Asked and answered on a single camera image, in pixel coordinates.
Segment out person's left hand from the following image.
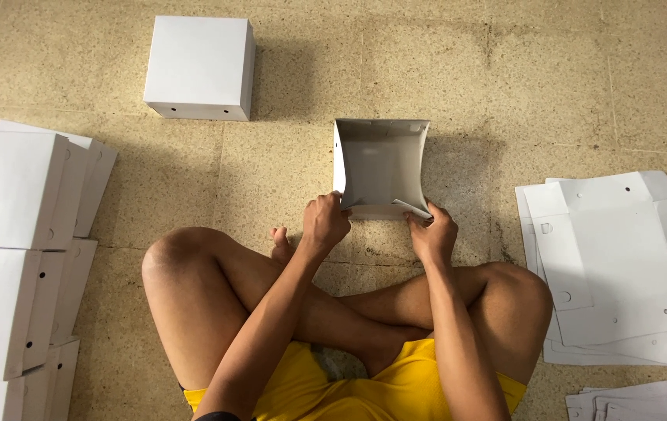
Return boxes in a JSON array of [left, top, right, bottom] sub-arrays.
[[302, 191, 353, 250]]

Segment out yellow shorts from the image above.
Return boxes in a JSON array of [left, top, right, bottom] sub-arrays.
[[182, 338, 528, 421]]

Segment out person's right leg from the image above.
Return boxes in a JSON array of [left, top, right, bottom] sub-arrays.
[[269, 226, 554, 387]]

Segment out large pile of flat blanks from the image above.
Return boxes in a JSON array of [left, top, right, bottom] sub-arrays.
[[514, 170, 667, 368]]

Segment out person's right hand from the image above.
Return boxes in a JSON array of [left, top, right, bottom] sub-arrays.
[[403, 200, 459, 265]]

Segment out stack of finished white boxes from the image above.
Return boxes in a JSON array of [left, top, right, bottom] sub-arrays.
[[0, 119, 119, 421]]

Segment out half-folded white cardboard box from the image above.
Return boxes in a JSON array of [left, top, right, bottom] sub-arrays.
[[333, 119, 434, 222]]

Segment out closed white cardboard box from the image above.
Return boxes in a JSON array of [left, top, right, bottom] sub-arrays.
[[143, 15, 257, 122]]

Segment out person's left leg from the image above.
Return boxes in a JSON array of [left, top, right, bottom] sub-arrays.
[[141, 226, 431, 392]]

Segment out person's leg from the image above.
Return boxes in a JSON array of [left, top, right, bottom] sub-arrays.
[[269, 226, 554, 387], [141, 226, 431, 392]]

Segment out small pile of flat blanks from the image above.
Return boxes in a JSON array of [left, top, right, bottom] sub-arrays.
[[565, 380, 667, 421]]

